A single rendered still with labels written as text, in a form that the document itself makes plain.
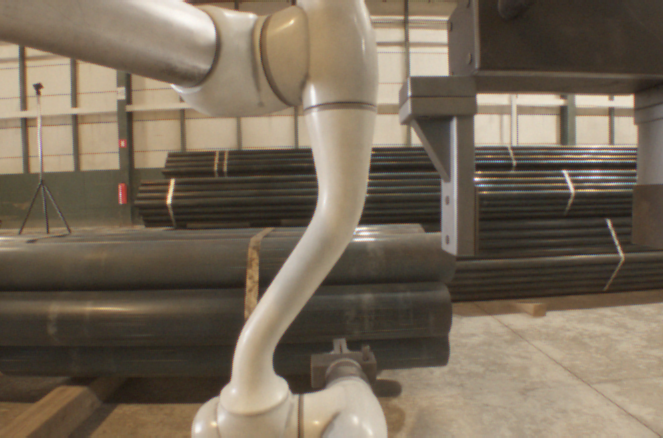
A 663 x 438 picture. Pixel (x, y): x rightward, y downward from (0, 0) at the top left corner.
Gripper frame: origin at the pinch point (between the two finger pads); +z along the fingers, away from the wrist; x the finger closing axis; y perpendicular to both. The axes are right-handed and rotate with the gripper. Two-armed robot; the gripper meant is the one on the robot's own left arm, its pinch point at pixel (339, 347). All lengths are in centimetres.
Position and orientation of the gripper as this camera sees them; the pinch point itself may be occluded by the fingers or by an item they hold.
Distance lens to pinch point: 87.0
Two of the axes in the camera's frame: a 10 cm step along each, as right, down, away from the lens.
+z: -0.4, -0.7, 10.0
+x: -10.0, 0.3, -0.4
